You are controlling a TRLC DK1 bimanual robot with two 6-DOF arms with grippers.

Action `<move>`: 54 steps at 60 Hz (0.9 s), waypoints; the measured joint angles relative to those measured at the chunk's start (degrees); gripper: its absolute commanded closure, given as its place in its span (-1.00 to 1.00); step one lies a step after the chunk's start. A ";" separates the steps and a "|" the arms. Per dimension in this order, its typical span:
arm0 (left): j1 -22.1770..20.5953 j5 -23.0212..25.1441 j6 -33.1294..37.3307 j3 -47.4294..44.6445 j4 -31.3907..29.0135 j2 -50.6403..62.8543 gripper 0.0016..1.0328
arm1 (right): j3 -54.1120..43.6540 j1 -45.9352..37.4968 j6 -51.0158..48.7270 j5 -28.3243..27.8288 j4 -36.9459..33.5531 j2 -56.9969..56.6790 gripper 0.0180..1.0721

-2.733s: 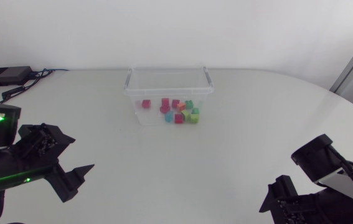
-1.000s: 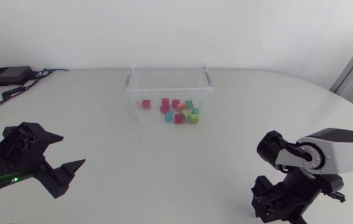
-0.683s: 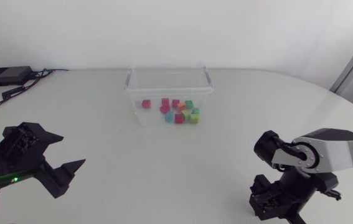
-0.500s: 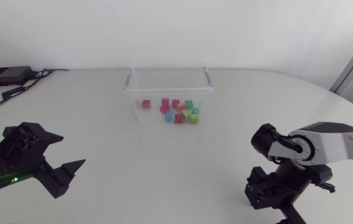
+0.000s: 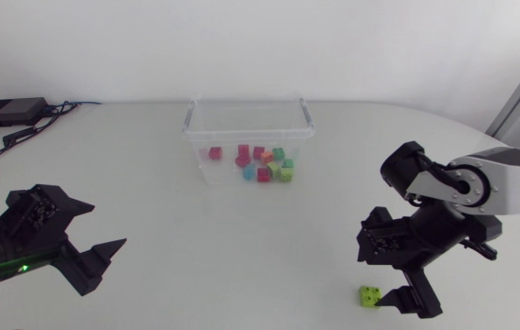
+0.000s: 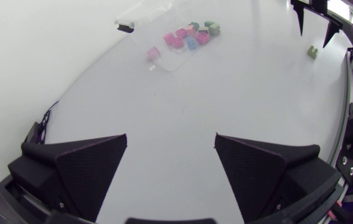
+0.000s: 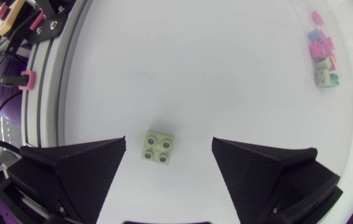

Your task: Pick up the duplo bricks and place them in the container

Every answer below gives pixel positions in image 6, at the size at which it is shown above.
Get blue toy brick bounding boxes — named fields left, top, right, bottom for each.
left=186, top=35, right=198, bottom=51

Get clear plastic container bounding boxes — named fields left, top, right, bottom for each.
left=115, top=0, right=224, bottom=73

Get black cable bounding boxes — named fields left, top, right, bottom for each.
left=37, top=100, right=60, bottom=144

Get olive green toy brick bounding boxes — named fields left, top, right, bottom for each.
left=209, top=22, right=221, bottom=37
left=307, top=45, right=319, bottom=60

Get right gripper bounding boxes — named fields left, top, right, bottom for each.
left=290, top=0, right=344, bottom=49

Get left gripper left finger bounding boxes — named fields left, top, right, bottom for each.
left=7, top=133, right=128, bottom=223

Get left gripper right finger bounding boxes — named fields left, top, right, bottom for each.
left=214, top=133, right=342, bottom=223

